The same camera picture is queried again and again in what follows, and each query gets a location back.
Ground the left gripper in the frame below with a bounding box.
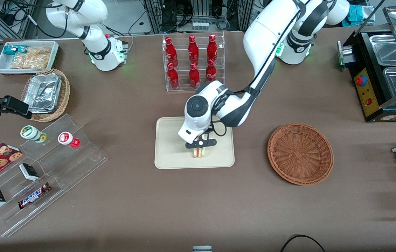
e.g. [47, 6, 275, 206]
[178, 118, 214, 157]

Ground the cream plastic serving tray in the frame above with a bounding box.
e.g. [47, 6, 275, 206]
[154, 116, 235, 169]

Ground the wicker basket with foil trays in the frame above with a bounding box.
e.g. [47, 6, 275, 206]
[21, 69, 71, 123]

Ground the round brown wicker basket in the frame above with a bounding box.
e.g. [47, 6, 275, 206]
[267, 123, 334, 186]

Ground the green lid white cup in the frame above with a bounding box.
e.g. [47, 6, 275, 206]
[20, 125, 48, 144]

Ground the aluminium foil container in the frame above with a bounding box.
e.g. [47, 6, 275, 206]
[23, 73, 62, 114]

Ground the white rectangular snack bin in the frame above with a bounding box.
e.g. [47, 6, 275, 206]
[0, 41, 60, 76]

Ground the clear bag of crackers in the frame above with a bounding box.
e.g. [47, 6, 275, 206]
[11, 47, 52, 70]

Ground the teal snack packet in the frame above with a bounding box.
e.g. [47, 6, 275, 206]
[2, 45, 27, 56]

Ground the red lid cup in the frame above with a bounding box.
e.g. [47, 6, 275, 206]
[58, 132, 81, 149]

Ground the clear acrylic bottle rack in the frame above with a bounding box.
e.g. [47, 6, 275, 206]
[162, 31, 225, 92]

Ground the red cola bottle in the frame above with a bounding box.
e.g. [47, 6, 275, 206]
[189, 63, 201, 89]
[206, 59, 217, 84]
[165, 37, 179, 68]
[188, 35, 200, 65]
[167, 63, 180, 90]
[207, 34, 218, 65]

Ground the clear acrylic stepped stand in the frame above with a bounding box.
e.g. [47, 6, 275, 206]
[0, 113, 108, 238]

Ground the snickers chocolate bar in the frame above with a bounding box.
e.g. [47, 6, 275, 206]
[18, 182, 52, 210]

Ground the black food warmer cabinet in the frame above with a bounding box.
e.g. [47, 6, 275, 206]
[337, 5, 396, 123]

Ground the cyan plastic bag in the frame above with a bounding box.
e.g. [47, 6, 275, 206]
[345, 4, 375, 26]

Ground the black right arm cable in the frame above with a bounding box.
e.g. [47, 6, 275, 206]
[5, 0, 67, 39]

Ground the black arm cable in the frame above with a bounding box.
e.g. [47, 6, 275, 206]
[210, 58, 277, 138]
[5, 0, 67, 39]

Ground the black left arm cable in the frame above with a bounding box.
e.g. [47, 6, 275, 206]
[210, 58, 277, 138]

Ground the black floor cable loop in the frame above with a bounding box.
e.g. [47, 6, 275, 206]
[280, 234, 326, 252]

